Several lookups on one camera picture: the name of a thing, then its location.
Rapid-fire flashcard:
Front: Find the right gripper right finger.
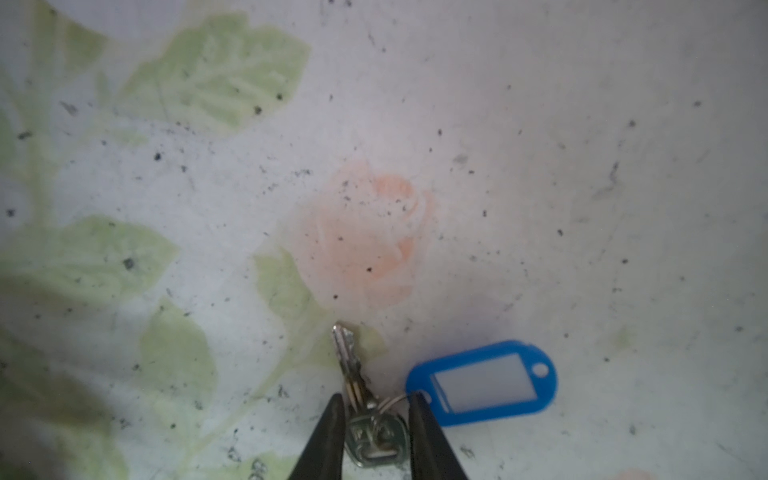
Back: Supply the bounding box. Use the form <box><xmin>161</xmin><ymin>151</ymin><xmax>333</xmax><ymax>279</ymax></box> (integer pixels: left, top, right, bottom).
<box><xmin>408</xmin><ymin>392</ymin><xmax>468</xmax><ymax>480</ymax></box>

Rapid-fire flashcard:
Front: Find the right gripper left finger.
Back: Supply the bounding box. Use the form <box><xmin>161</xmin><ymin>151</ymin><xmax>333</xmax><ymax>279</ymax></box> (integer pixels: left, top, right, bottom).
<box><xmin>288</xmin><ymin>393</ymin><xmax>346</xmax><ymax>480</ymax></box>

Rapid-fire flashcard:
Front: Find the key with blue tag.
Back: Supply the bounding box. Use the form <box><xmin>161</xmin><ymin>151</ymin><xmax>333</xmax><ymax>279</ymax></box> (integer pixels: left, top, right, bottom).
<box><xmin>331</xmin><ymin>322</ymin><xmax>558</xmax><ymax>468</ymax></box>

